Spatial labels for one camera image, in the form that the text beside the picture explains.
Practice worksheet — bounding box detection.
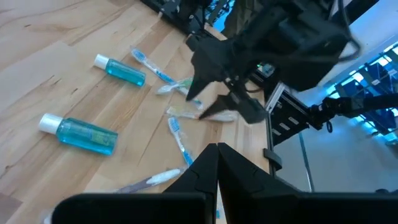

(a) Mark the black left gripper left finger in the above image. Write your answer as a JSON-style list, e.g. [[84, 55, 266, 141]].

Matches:
[[163, 142, 219, 224]]

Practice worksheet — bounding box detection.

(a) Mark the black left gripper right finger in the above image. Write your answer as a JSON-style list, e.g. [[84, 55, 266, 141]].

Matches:
[[217, 142, 301, 224]]

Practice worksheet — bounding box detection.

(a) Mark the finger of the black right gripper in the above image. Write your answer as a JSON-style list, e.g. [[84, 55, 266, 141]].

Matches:
[[198, 92, 241, 121], [185, 73, 216, 102]]

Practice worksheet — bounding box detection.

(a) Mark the green toothbrush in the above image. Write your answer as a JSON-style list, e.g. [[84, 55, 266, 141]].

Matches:
[[155, 77, 195, 96]]

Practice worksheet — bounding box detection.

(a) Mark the orange toothbrush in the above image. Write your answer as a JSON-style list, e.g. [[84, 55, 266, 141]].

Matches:
[[164, 105, 239, 123]]

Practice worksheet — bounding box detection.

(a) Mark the blue white toothbrush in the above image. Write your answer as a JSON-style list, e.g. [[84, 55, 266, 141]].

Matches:
[[129, 46, 205, 110], [167, 115, 195, 167]]

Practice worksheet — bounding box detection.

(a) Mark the black jointed arm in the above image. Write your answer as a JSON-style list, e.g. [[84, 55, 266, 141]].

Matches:
[[309, 92, 398, 131]]

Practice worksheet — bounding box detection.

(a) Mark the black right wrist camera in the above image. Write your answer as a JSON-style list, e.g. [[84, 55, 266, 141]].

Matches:
[[231, 90, 269, 125]]

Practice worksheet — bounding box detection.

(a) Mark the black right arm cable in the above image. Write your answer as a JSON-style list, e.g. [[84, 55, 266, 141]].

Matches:
[[337, 0, 363, 65]]

